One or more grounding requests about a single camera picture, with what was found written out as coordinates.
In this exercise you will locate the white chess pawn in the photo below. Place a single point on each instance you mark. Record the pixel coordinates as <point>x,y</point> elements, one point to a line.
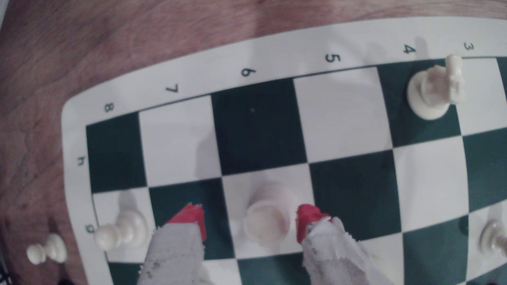
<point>126,229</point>
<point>49,249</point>

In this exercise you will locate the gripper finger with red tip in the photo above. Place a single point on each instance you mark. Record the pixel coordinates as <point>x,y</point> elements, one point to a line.
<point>174,253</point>
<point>332,257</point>

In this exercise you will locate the white chess rook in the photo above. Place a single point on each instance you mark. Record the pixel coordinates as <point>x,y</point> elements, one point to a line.
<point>267,221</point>

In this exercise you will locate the white chess piece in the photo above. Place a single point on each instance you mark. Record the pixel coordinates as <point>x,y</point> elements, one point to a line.
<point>493,237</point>

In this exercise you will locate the green and white chess board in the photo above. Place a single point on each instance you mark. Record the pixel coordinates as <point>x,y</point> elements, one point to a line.
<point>340,111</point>

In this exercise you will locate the white chess knight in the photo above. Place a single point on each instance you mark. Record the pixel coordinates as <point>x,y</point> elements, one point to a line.
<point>431,89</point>

